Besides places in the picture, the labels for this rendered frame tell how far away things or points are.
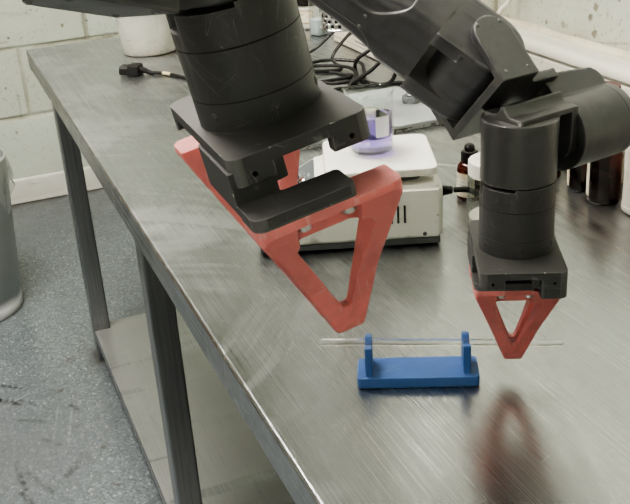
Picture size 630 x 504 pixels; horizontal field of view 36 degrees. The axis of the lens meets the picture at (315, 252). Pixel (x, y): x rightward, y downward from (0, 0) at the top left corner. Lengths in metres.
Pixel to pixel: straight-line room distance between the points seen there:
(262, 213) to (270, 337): 0.51
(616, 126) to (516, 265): 0.13
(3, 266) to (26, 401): 0.47
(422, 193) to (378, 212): 0.62
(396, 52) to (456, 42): 0.05
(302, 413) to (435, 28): 0.31
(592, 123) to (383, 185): 0.37
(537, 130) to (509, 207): 0.06
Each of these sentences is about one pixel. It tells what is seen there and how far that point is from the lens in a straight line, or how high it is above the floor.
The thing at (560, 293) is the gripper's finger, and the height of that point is 0.85.
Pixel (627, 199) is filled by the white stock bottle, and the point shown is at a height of 0.77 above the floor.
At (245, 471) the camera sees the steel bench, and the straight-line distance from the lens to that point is 1.86.
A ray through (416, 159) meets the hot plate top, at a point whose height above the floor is 0.84.
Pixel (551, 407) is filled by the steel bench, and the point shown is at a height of 0.75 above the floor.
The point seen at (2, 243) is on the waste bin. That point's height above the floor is 0.21.
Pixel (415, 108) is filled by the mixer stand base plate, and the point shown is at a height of 0.76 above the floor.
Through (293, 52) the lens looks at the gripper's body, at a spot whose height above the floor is 1.09.
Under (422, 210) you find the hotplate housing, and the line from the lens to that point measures 1.04.
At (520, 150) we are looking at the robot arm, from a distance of 0.72.
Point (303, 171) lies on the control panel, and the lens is 1.13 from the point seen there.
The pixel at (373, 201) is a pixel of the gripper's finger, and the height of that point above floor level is 1.04.
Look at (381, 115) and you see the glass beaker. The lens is 1.05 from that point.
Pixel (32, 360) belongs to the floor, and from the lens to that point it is 2.51.
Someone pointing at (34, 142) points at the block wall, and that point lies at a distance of 3.51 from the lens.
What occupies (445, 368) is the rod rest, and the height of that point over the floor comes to 0.76.
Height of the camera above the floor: 1.19
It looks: 24 degrees down
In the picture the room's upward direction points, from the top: 4 degrees counter-clockwise
